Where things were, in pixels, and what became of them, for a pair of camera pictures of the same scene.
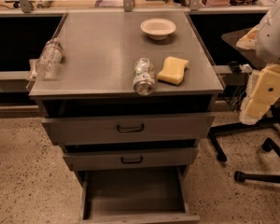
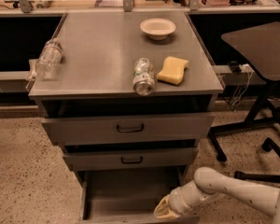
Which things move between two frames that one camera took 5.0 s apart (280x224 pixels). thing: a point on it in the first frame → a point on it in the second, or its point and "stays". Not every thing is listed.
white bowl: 158,29 stays
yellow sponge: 173,71 stays
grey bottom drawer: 136,196 stays
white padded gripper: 273,37 → 179,202
